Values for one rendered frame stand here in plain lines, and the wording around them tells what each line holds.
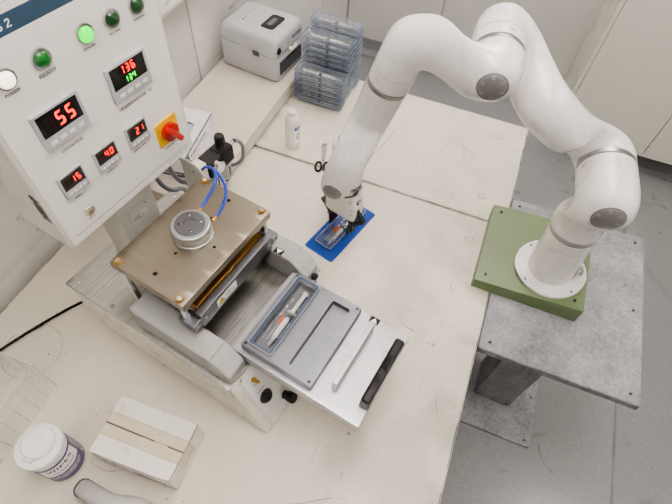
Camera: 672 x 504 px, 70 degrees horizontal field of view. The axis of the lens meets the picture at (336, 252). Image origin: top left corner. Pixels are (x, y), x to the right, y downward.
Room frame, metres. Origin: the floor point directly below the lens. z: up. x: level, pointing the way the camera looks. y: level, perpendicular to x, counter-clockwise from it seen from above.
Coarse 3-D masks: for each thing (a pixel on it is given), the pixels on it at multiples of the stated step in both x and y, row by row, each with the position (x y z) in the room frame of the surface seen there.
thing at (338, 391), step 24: (264, 312) 0.47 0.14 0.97; (360, 336) 0.44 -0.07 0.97; (384, 336) 0.45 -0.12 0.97; (408, 336) 0.45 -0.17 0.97; (336, 360) 0.38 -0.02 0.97; (360, 360) 0.39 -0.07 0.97; (288, 384) 0.32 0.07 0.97; (336, 384) 0.32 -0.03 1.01; (360, 384) 0.34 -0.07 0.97; (336, 408) 0.29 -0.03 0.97; (360, 408) 0.29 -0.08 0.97
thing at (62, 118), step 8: (64, 104) 0.56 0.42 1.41; (72, 104) 0.57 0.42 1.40; (56, 112) 0.54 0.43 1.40; (64, 112) 0.55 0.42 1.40; (72, 112) 0.56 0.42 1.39; (48, 120) 0.53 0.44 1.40; (56, 120) 0.54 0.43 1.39; (64, 120) 0.55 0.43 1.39; (48, 128) 0.52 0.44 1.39; (56, 128) 0.53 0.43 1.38
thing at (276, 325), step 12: (300, 276) 0.55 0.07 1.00; (300, 288) 0.52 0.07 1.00; (312, 288) 0.52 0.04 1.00; (288, 300) 0.49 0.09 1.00; (300, 300) 0.49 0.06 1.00; (276, 312) 0.46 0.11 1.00; (288, 312) 0.46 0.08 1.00; (300, 312) 0.46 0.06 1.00; (264, 324) 0.43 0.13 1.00; (276, 324) 0.43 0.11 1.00; (288, 324) 0.43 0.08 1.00; (252, 336) 0.40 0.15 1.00; (264, 336) 0.40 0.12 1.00; (276, 336) 0.41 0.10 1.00; (264, 348) 0.38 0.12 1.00
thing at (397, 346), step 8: (392, 344) 0.41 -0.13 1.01; (400, 344) 0.41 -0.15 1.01; (392, 352) 0.39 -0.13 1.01; (400, 352) 0.41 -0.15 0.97; (384, 360) 0.38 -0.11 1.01; (392, 360) 0.38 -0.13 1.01; (384, 368) 0.36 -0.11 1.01; (376, 376) 0.34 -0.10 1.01; (384, 376) 0.34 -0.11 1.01; (376, 384) 0.33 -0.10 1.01; (368, 392) 0.31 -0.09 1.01; (376, 392) 0.31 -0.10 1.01; (360, 400) 0.30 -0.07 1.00; (368, 400) 0.29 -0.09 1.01; (368, 408) 0.29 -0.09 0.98
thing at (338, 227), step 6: (336, 222) 0.89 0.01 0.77; (342, 222) 0.90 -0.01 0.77; (330, 228) 0.87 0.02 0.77; (336, 228) 0.87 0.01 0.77; (342, 228) 0.87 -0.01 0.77; (324, 234) 0.85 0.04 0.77; (330, 234) 0.85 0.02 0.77; (336, 234) 0.85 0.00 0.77; (342, 234) 0.85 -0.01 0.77; (318, 240) 0.82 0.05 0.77; (324, 240) 0.82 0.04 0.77; (330, 240) 0.83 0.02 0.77; (336, 240) 0.83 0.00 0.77; (330, 246) 0.80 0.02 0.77
